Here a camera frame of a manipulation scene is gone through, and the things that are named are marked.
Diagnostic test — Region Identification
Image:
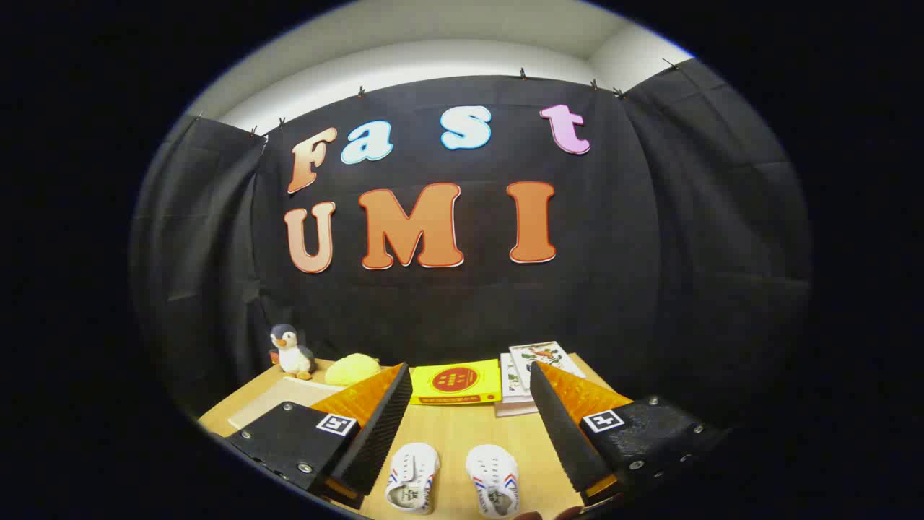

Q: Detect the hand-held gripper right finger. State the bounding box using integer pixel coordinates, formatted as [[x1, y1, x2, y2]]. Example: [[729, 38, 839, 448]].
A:
[[529, 360, 731, 508]]

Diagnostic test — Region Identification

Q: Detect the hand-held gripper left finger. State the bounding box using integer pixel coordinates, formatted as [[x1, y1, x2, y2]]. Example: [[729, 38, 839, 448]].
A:
[[225, 363, 414, 511]]

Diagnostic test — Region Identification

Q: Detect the white canvas shoe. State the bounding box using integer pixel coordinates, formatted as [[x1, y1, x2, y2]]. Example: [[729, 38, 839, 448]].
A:
[[466, 443, 520, 519], [385, 442, 441, 516]]

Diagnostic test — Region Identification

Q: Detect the cream storage box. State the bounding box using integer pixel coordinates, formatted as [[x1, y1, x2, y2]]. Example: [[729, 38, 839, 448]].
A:
[[228, 376, 349, 432]]

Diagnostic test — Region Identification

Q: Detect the yellow round plush toy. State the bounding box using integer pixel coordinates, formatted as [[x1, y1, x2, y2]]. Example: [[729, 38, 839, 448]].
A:
[[324, 353, 382, 386]]

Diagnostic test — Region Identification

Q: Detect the yellow book with red circle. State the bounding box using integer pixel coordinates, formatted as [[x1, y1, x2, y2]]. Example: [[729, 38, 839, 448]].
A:
[[409, 359, 503, 406]]

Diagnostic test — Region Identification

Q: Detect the penguin plush toy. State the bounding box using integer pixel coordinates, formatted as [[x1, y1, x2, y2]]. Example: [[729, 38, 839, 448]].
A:
[[269, 324, 316, 381]]

